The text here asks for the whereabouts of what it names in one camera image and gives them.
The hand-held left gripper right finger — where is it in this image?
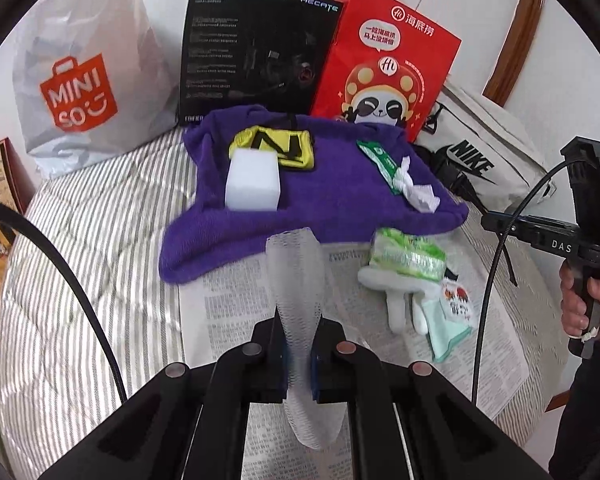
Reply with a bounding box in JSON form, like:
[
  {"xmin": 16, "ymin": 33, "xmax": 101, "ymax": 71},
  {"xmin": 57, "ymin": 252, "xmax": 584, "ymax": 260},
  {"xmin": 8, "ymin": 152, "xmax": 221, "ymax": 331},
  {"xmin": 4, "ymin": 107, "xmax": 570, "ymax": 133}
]
[{"xmin": 310, "ymin": 324, "xmax": 552, "ymax": 480}]

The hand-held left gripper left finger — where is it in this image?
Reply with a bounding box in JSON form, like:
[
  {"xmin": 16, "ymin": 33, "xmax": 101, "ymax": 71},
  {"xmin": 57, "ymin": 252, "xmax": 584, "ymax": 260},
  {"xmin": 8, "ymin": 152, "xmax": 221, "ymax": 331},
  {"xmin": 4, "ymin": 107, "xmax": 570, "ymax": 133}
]
[{"xmin": 40, "ymin": 317, "xmax": 288, "ymax": 480}]

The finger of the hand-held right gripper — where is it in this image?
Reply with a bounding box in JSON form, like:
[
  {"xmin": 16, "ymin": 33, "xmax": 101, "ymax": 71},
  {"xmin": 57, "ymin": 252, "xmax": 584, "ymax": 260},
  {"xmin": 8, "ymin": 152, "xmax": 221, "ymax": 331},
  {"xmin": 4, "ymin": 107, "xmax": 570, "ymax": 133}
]
[{"xmin": 481, "ymin": 212, "xmax": 533, "ymax": 238}]

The white foam net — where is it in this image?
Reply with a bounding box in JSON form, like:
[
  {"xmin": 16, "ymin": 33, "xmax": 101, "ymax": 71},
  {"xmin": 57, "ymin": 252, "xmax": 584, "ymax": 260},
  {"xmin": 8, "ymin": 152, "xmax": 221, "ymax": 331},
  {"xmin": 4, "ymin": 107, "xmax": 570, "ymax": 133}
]
[{"xmin": 265, "ymin": 227, "xmax": 346, "ymax": 451}]

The small white printed sachet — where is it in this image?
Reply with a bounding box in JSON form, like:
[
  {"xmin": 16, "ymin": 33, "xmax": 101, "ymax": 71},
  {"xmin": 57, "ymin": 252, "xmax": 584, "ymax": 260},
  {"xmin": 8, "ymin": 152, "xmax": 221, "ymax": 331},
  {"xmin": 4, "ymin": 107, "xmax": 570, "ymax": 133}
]
[{"xmin": 439, "ymin": 280, "xmax": 477, "ymax": 325}]

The green tissue pack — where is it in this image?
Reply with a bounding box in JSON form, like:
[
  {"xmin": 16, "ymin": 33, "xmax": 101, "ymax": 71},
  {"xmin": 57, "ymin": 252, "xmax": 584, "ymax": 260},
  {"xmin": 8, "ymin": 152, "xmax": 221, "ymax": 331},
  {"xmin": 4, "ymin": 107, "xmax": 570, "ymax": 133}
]
[{"xmin": 369, "ymin": 228, "xmax": 448, "ymax": 282}]

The mint green wipes packet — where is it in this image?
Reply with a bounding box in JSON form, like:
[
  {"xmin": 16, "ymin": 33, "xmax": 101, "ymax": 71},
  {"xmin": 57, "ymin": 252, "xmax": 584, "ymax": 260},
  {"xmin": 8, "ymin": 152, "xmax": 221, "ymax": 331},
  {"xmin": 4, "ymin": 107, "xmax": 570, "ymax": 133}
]
[{"xmin": 420, "ymin": 300, "xmax": 476, "ymax": 363}]

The purple towel tray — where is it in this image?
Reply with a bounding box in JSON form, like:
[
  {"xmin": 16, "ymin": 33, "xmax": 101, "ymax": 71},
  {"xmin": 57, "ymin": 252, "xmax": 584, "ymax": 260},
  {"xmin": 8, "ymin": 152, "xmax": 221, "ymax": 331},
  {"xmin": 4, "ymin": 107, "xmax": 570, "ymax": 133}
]
[{"xmin": 159, "ymin": 105, "xmax": 470, "ymax": 286}]

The white sponge block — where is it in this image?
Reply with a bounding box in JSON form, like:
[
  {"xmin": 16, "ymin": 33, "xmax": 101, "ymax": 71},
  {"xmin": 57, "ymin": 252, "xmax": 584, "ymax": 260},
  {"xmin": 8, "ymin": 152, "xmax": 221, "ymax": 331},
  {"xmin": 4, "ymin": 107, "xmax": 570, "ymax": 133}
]
[{"xmin": 224, "ymin": 149, "xmax": 282, "ymax": 212}]

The yellow black packet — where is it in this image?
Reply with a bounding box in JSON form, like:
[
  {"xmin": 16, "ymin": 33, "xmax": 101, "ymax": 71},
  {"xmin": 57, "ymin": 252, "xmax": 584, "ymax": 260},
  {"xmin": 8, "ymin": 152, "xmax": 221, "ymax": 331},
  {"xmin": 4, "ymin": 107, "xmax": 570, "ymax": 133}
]
[{"xmin": 228, "ymin": 127, "xmax": 316, "ymax": 171}]

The person's right forearm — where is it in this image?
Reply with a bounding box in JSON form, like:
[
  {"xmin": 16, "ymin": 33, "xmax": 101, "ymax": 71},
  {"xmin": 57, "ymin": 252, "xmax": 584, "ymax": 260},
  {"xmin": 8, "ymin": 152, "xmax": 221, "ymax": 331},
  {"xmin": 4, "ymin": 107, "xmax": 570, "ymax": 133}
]
[{"xmin": 549, "ymin": 335, "xmax": 600, "ymax": 480}]

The person's right hand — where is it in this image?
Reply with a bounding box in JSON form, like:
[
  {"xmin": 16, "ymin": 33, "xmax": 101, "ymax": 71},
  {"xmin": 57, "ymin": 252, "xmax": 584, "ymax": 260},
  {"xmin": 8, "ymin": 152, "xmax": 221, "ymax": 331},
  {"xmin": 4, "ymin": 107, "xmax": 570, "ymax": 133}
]
[{"xmin": 559, "ymin": 259, "xmax": 600, "ymax": 343}]

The white waist bag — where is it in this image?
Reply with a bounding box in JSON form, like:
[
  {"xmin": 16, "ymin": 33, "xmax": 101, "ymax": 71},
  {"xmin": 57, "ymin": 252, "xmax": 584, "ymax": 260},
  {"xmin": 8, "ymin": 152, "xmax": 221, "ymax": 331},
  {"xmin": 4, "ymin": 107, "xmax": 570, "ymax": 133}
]
[{"xmin": 412, "ymin": 82, "xmax": 563, "ymax": 216}]

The newspaper sheet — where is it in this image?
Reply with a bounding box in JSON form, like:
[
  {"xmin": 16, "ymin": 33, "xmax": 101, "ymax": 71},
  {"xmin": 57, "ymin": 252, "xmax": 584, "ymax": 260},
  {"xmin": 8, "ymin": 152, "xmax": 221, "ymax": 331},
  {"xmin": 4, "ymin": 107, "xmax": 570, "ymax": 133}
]
[{"xmin": 177, "ymin": 195, "xmax": 536, "ymax": 480}]

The red paper bag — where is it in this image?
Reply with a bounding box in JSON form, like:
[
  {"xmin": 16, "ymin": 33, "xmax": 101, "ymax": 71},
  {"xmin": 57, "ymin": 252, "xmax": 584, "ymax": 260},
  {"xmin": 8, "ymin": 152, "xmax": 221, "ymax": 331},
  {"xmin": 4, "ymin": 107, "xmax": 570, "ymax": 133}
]
[{"xmin": 309, "ymin": 0, "xmax": 463, "ymax": 143}]

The striped mattress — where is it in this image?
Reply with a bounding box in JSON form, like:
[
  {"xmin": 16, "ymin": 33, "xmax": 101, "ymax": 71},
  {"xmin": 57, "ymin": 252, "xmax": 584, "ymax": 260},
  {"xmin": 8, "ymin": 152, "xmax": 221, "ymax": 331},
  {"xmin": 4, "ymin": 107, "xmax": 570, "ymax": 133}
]
[{"xmin": 0, "ymin": 130, "xmax": 571, "ymax": 480}]

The black headphone box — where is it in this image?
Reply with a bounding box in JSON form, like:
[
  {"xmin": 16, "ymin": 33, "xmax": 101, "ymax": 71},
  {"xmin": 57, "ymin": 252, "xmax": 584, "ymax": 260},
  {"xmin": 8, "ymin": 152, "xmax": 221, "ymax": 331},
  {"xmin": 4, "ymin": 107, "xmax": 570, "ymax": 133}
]
[{"xmin": 174, "ymin": 0, "xmax": 346, "ymax": 128}]

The white plastic shopping bag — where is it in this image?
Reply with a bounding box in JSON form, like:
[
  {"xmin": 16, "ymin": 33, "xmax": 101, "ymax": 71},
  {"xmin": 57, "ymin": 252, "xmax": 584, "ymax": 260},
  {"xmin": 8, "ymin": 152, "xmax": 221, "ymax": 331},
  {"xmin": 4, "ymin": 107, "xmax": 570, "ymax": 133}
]
[{"xmin": 12, "ymin": 0, "xmax": 181, "ymax": 178}]

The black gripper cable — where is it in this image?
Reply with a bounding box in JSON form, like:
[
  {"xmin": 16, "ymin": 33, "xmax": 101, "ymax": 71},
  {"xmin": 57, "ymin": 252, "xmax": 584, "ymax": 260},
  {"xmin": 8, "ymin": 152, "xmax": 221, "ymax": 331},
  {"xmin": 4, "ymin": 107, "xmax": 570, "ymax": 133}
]
[{"xmin": 470, "ymin": 160, "xmax": 581, "ymax": 406}]

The wooden door frame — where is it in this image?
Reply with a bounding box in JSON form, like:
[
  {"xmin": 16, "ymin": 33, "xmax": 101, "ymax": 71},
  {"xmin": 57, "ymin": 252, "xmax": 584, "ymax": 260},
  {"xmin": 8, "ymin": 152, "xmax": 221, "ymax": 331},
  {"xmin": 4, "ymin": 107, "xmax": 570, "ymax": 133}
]
[{"xmin": 482, "ymin": 0, "xmax": 546, "ymax": 108}]

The thick black cable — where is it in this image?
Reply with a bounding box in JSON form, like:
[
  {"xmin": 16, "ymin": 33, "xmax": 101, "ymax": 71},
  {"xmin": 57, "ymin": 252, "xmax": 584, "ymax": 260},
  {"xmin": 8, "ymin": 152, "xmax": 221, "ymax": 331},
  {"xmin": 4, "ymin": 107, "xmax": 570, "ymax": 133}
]
[{"xmin": 0, "ymin": 199, "xmax": 129, "ymax": 406}]

